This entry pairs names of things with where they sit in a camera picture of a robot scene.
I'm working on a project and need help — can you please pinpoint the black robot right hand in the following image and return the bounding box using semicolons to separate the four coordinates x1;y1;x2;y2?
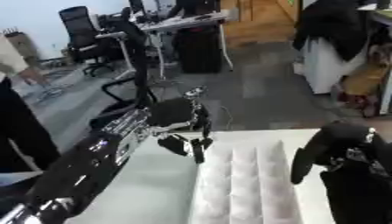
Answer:
289;120;392;177

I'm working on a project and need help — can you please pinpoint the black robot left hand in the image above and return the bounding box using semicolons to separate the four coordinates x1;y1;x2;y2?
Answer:
145;85;216;165

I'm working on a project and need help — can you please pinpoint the black stand with pole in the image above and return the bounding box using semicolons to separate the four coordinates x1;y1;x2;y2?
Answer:
88;17;161;130

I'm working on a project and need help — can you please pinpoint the brown bag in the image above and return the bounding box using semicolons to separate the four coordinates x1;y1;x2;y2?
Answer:
339;62;392;98

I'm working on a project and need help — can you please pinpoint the black cabinet under desk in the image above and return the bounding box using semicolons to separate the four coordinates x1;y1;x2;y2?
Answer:
174;26;224;74

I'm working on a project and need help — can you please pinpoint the white desk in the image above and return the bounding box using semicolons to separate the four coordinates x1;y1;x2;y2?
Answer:
136;10;238;81

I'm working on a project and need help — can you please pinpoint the black jacket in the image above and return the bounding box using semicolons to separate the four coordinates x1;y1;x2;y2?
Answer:
292;0;377;63

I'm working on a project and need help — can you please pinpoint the black office chair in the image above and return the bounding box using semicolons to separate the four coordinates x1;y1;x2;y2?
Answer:
56;5;132;77

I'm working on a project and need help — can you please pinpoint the wooden door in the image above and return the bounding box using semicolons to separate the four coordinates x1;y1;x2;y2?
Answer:
220;0;304;49

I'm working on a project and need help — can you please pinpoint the person's hand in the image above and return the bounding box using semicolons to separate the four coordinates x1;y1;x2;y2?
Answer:
18;67;53;87

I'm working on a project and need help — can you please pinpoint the person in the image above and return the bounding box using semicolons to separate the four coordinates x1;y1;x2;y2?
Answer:
0;34;63;189

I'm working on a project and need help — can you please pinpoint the brown shelf unit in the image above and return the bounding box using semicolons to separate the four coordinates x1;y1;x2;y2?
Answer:
1;27;43;61

